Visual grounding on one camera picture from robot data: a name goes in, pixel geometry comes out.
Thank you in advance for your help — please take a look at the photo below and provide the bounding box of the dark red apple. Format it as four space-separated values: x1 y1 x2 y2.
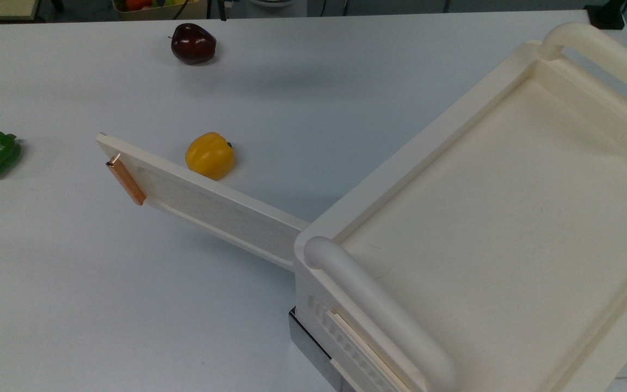
170 23 217 66

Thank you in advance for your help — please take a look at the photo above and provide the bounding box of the cream plastic toy cabinet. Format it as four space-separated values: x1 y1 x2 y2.
293 22 627 392

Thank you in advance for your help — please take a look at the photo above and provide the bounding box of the black clamp mount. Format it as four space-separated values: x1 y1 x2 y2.
585 0 627 30

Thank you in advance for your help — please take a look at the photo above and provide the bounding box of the metal base plate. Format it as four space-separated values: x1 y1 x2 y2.
288 308 358 392

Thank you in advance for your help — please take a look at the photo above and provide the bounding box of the beige bin of fruit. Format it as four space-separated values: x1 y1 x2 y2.
112 0 208 21

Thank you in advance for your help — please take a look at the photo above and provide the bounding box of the cream cabinet door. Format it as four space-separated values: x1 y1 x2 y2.
96 133 310 273

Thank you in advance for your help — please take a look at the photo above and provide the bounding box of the copper door handle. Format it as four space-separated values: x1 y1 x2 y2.
106 153 146 206

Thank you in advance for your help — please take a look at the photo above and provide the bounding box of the yellow bell pepper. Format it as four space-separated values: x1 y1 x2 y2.
185 132 236 182

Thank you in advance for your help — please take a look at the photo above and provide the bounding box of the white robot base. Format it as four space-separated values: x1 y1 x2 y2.
247 0 309 18

